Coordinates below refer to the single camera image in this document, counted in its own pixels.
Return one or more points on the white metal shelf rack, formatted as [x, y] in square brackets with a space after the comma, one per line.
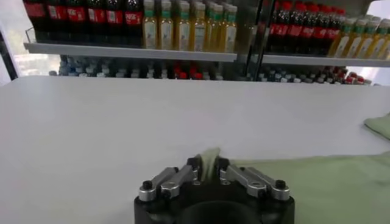
[320, 61]
[122, 52]

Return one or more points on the black window frame post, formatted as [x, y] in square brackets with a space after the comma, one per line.
[7, 59]

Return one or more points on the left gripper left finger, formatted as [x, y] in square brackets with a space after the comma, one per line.
[176, 178]

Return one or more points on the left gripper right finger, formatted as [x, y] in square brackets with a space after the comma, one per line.
[243, 176]

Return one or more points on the green polo shirt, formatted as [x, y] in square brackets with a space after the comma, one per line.
[320, 188]

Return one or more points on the yellow drink bottle green label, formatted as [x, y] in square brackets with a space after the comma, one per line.
[230, 33]
[387, 50]
[339, 45]
[213, 30]
[166, 30]
[367, 45]
[378, 44]
[198, 30]
[182, 30]
[150, 30]
[355, 45]

